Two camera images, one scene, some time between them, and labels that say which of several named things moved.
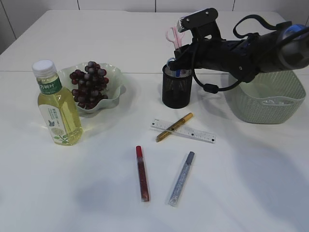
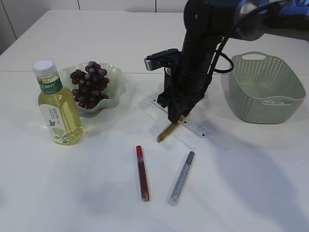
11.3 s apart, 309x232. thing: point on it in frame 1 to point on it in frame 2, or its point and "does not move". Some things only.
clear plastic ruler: x=184 y=131 to x=189 y=122
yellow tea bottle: x=58 y=107 does not move
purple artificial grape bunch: x=91 y=84 does not move
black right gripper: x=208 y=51 to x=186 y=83
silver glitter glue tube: x=181 y=181 does not move
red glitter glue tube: x=143 y=177 does not move
